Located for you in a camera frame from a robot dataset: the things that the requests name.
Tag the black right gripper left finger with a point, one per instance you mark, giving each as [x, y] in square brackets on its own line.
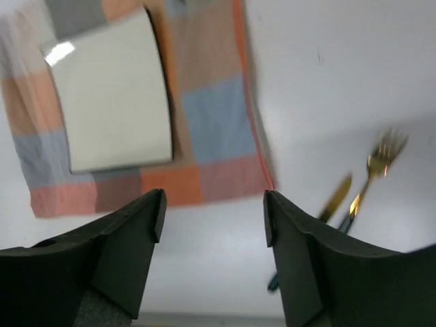
[100, 268]

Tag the square white plate black rim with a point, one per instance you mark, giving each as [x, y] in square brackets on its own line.
[111, 87]

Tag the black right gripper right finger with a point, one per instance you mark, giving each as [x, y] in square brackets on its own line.
[324, 271]

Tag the gold knife green handle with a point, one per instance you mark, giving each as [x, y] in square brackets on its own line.
[336, 199]

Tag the gold fork green handle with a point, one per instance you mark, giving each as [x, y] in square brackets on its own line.
[383, 155]

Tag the checkered orange blue cloth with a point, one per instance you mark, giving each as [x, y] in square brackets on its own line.
[217, 153]

